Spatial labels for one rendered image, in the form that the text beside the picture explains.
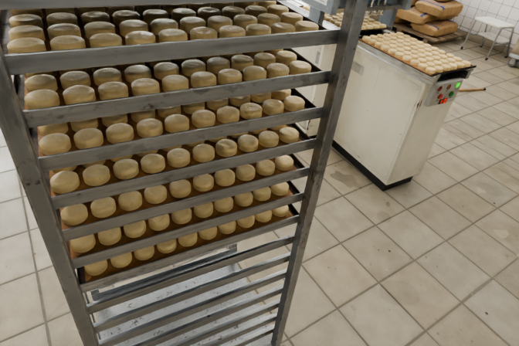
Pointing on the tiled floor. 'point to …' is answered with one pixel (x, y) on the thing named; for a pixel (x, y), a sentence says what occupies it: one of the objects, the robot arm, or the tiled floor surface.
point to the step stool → (493, 33)
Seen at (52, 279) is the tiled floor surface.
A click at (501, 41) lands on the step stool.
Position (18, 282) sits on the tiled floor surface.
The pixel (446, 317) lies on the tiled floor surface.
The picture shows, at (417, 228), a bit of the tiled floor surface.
